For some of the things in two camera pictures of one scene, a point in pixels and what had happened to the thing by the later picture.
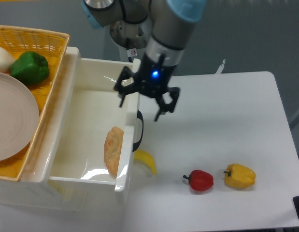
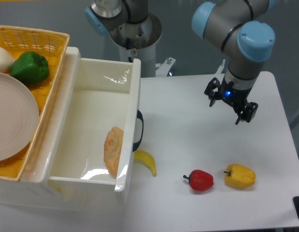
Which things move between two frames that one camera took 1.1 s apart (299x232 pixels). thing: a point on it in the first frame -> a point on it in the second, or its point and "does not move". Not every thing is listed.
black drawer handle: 140,116 does not move
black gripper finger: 122,91 -> 213,95
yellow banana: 142,156 does not move
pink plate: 17,117 does not move
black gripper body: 152,77 -> 236,97
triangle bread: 113,149 does not move
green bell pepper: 31,67 does not move
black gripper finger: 163,107 -> 248,113
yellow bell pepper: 238,176 does not move
